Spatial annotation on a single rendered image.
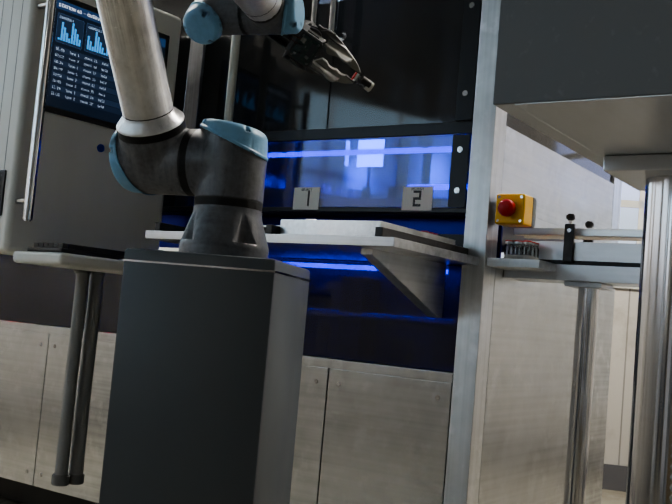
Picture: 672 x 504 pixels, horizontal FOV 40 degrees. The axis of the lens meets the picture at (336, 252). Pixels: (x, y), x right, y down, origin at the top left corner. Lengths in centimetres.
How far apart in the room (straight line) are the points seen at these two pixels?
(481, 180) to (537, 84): 169
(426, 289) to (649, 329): 150
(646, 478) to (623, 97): 29
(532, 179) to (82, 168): 119
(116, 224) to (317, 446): 82
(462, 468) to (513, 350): 35
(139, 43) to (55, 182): 104
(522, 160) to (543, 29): 185
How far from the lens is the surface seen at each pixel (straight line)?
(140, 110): 158
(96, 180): 261
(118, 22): 153
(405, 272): 209
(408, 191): 234
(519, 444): 250
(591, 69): 56
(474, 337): 222
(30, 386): 323
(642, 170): 70
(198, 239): 152
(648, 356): 71
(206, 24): 179
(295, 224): 205
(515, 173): 238
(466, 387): 223
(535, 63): 57
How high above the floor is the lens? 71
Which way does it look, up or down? 4 degrees up
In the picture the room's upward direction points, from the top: 5 degrees clockwise
